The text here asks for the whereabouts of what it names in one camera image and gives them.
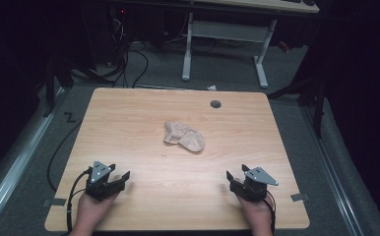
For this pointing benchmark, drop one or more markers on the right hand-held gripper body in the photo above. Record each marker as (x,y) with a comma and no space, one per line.
(252,190)

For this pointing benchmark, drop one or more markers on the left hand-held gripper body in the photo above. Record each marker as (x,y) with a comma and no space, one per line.
(101,187)

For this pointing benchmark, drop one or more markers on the beige ankle sock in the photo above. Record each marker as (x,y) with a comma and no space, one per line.
(188,139)

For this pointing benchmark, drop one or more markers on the person's right hand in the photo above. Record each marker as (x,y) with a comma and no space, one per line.
(260,216)

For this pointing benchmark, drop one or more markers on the grey tape strip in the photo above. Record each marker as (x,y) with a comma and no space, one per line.
(55,202)
(299,197)

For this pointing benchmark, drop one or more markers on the white paper scrap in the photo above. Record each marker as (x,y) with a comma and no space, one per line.
(212,88)

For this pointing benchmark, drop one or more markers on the black metal stand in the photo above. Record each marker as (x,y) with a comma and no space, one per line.
(318,108)
(50,88)

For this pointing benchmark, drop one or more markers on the small red object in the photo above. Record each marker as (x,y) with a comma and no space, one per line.
(284,46)

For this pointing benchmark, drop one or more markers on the white-legged desk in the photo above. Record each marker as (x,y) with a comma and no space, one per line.
(230,31)

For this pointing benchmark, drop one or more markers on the metal floor rail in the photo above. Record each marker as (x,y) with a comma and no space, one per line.
(17,164)
(332,170)

